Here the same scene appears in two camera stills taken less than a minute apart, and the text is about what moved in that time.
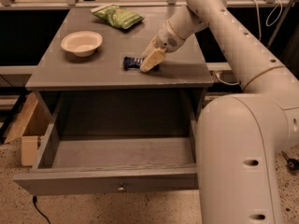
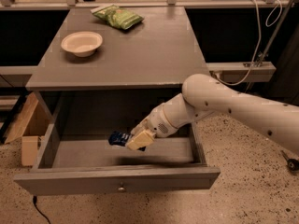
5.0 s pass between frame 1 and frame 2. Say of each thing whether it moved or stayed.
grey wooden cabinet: stayed
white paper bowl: stayed
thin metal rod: stayed
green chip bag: stayed
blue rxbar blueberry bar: moved
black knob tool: stayed
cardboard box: stayed
